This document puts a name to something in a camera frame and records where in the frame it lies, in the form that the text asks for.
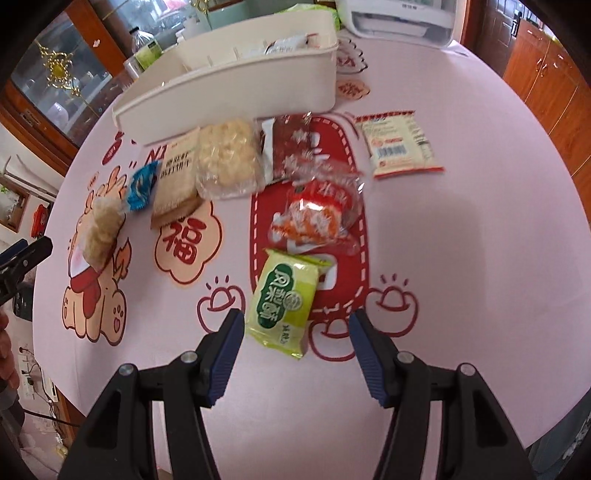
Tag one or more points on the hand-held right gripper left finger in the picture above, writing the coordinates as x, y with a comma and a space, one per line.
226, 355

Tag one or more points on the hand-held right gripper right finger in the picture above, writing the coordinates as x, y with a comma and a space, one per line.
369, 360

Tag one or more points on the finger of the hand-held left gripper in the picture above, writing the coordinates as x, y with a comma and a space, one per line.
27, 251

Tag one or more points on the green snack packet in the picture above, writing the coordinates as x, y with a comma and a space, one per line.
281, 300

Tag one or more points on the clear popcorn ball packet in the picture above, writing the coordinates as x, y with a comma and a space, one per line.
104, 230

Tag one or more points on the small blue snack packet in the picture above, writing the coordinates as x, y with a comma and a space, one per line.
141, 184

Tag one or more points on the clear red orange candy packet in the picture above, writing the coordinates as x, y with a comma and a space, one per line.
318, 217

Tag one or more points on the beige cracker packet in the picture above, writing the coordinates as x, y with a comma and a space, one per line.
173, 184

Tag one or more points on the clear rice cracker packet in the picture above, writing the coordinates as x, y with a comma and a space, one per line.
226, 157

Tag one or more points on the dark red snowflake snack packet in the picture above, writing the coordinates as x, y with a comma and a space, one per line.
291, 147

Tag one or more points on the cream barcode snack sachet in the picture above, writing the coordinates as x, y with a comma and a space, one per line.
397, 143

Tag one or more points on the white plastic storage bin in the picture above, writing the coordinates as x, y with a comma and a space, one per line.
207, 92

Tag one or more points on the person's left hand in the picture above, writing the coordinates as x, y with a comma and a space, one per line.
5, 360

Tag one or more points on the red container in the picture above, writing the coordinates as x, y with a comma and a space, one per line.
40, 219

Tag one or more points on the white power strip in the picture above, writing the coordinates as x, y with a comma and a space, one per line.
32, 376

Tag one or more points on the curved glass cabinet door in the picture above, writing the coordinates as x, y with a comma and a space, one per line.
55, 92

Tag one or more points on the clear bottle green label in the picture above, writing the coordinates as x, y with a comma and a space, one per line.
147, 53

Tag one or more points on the white countertop cup cabinet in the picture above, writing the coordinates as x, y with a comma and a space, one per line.
397, 25

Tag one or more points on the dark wooden entry door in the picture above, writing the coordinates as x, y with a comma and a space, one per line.
496, 32

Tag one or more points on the green tissue pack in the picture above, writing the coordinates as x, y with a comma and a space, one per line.
323, 9

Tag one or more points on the wooden framed wall niche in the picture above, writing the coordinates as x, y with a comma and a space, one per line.
11, 203

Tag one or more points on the brown wooden wall cabinet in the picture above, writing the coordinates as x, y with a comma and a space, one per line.
554, 92

